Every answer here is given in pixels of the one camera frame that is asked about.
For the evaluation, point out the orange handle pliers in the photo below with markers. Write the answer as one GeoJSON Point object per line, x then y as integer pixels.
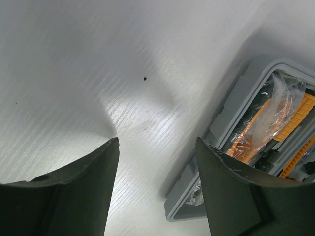
{"type": "Point", "coordinates": [271, 110]}

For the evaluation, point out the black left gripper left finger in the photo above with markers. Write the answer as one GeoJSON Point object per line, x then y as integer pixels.
{"type": "Point", "coordinates": [73, 200]}

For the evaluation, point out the grey plastic tool case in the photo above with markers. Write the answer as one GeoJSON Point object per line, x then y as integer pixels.
{"type": "Point", "coordinates": [229, 113]}

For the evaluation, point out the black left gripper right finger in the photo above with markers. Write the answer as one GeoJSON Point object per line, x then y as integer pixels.
{"type": "Point", "coordinates": [243, 201]}

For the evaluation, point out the orange handle thick screwdriver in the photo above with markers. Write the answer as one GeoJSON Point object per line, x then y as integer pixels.
{"type": "Point", "coordinates": [306, 106]}

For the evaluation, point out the orange handle slim screwdriver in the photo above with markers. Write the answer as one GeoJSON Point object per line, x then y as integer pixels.
{"type": "Point", "coordinates": [294, 161]}

